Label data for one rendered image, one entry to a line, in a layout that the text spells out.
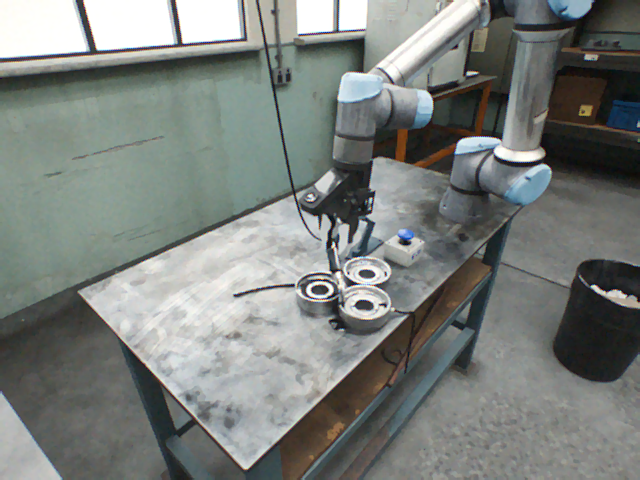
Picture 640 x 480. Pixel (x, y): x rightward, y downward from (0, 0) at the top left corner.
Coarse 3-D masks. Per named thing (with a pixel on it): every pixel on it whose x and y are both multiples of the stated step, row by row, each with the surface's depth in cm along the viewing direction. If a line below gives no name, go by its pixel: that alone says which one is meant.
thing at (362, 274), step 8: (352, 264) 93; (360, 264) 93; (368, 264) 93; (376, 264) 93; (384, 264) 91; (344, 272) 88; (360, 272) 91; (368, 272) 92; (376, 272) 90; (384, 272) 90; (344, 280) 89; (352, 280) 86; (360, 280) 88; (368, 280) 88; (376, 280) 88; (384, 280) 86; (384, 288) 87
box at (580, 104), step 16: (560, 80) 331; (576, 80) 324; (592, 80) 318; (608, 80) 340; (560, 96) 337; (576, 96) 330; (592, 96) 324; (560, 112) 342; (576, 112) 335; (592, 112) 329
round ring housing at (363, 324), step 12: (348, 288) 83; (360, 288) 84; (372, 288) 84; (360, 300) 82; (372, 300) 82; (384, 300) 82; (360, 312) 79; (372, 312) 79; (384, 312) 78; (348, 324) 79; (360, 324) 76; (372, 324) 76
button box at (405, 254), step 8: (392, 240) 99; (400, 240) 98; (408, 240) 98; (416, 240) 99; (392, 248) 97; (400, 248) 96; (408, 248) 96; (416, 248) 96; (384, 256) 100; (392, 256) 98; (400, 256) 96; (408, 256) 95; (416, 256) 98; (400, 264) 97; (408, 264) 96
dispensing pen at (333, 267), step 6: (330, 240) 85; (330, 252) 82; (330, 258) 82; (330, 264) 82; (336, 264) 81; (330, 270) 81; (336, 270) 82; (336, 276) 82; (342, 282) 82; (342, 288) 81; (342, 294) 81; (342, 300) 81
